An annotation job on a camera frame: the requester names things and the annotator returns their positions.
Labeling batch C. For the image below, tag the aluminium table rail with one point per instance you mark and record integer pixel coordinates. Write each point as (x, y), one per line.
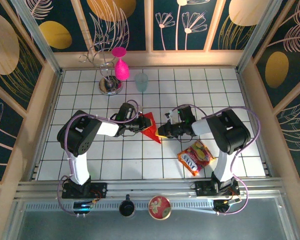
(150, 186)

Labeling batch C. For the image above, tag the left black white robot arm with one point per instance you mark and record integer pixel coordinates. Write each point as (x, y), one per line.
(77, 135)

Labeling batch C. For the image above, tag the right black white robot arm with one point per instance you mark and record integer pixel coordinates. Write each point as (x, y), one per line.
(230, 132)

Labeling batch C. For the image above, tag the pink wine glass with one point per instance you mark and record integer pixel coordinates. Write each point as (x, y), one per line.
(122, 70)

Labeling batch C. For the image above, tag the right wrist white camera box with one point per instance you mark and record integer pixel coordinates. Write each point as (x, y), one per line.
(168, 116)

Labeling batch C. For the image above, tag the red cloth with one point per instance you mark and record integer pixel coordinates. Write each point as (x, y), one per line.
(152, 133)

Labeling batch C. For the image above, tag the red round floral bowl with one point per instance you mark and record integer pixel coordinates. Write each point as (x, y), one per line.
(159, 207)

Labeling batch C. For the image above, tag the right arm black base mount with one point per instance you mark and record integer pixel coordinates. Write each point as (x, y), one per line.
(202, 188)

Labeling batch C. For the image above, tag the black electronics box blue light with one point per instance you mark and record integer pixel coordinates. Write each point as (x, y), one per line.
(82, 208)

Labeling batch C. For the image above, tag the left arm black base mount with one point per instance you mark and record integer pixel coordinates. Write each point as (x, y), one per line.
(98, 190)

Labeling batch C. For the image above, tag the aluminium frame post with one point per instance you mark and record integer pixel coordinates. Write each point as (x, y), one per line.
(259, 37)
(38, 37)

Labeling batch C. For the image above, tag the translucent pale blue cup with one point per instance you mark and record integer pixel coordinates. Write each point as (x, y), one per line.
(141, 82)

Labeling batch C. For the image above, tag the orange Fox's candy bag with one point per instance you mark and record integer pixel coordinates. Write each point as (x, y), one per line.
(196, 156)

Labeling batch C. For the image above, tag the black mug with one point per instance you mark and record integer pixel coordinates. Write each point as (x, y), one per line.
(127, 208)

